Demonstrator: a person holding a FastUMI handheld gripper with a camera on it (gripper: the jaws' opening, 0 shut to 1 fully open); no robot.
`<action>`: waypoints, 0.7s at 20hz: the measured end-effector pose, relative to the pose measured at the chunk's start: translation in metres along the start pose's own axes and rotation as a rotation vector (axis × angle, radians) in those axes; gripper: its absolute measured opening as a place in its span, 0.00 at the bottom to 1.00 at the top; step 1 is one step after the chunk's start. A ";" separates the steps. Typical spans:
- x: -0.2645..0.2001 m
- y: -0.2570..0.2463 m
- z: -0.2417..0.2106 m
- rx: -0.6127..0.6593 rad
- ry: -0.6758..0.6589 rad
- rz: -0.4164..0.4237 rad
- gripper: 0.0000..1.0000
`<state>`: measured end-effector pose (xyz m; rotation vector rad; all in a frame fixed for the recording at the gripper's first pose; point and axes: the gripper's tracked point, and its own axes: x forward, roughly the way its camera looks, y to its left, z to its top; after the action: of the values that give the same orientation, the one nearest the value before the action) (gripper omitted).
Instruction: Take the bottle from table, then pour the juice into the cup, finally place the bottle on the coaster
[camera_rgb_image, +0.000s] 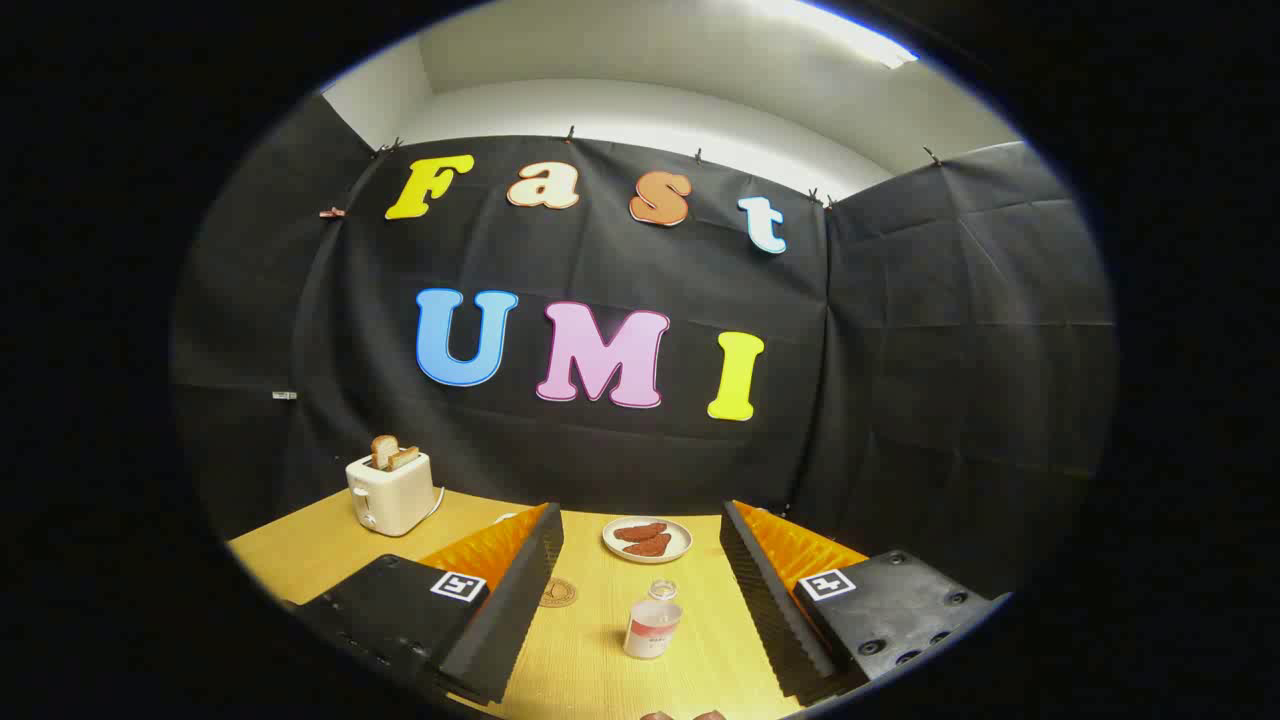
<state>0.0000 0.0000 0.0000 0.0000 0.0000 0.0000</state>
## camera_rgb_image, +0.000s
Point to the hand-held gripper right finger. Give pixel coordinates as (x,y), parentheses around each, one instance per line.
(770,610)

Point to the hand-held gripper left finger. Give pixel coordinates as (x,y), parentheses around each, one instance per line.
(515,610)

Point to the round cork coaster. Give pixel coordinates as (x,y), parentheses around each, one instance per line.
(560,596)

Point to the clear juice bottle red label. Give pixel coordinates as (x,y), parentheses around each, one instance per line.
(652,630)

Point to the wooden table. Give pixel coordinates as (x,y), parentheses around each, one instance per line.
(590,665)

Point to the white round plate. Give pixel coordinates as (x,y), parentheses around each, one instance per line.
(680,545)

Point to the red-brown meat patty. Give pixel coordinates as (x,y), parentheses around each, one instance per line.
(650,546)
(640,531)

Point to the cream toaster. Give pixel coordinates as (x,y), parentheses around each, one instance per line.
(392,500)

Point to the toast slice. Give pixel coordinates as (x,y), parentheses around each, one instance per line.
(405,458)
(382,450)

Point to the black backdrop cloth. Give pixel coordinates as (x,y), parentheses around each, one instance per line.
(900,400)

